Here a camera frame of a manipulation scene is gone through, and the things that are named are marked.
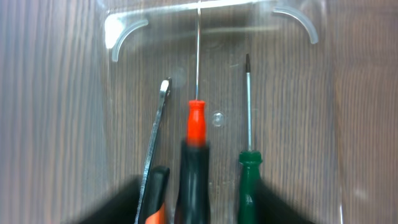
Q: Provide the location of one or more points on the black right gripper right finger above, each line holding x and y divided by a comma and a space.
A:
271, 209

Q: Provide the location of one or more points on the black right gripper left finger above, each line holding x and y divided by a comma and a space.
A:
119, 209

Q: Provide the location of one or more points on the orange black needle-nose pliers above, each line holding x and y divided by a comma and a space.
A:
153, 206

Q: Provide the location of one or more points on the green handled screwdriver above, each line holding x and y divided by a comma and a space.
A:
250, 161

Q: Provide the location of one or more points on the red black screwdriver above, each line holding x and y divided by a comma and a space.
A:
193, 205

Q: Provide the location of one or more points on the silver socket wrench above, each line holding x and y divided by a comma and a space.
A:
164, 92

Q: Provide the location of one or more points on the clear plastic container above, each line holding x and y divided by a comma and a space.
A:
80, 84

